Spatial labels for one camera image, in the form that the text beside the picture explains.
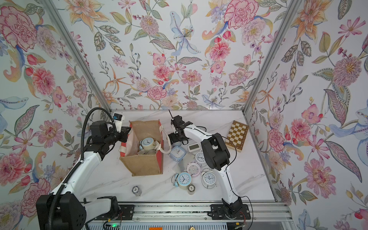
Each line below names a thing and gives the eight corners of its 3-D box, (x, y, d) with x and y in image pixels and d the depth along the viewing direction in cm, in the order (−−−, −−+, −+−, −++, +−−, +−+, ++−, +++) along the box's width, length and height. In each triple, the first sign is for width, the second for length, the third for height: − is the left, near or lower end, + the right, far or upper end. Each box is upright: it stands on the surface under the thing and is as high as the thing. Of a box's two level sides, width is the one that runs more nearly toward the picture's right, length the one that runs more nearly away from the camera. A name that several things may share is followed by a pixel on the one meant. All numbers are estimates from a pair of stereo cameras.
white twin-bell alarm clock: (201, 188, 83) (202, 186, 80) (200, 170, 90) (201, 167, 86) (216, 188, 83) (217, 186, 80) (213, 170, 90) (215, 167, 86)
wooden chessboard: (223, 146, 102) (224, 143, 99) (232, 123, 116) (233, 120, 113) (240, 153, 99) (242, 150, 96) (247, 128, 113) (249, 125, 110)
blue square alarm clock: (167, 156, 96) (167, 154, 93) (175, 146, 101) (174, 143, 98) (179, 163, 93) (179, 160, 90) (186, 152, 98) (186, 149, 95)
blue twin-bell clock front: (171, 189, 84) (171, 186, 79) (172, 175, 89) (172, 172, 85) (191, 189, 84) (192, 186, 80) (191, 175, 89) (191, 172, 85)
